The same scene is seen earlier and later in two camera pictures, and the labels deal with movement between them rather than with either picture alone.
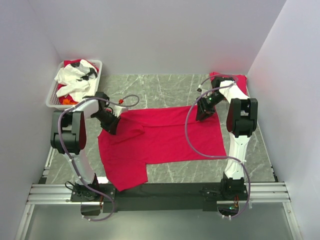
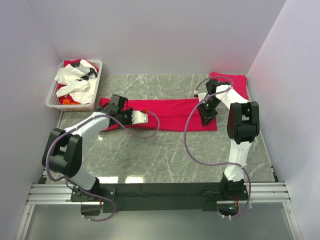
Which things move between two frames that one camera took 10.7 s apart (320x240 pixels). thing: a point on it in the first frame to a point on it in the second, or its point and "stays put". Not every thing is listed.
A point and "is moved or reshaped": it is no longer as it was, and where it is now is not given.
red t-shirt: [155, 135] is moved or reshaped
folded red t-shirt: [241, 80] stays put
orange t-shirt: [67, 101] stays put
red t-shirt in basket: [60, 87] stays put
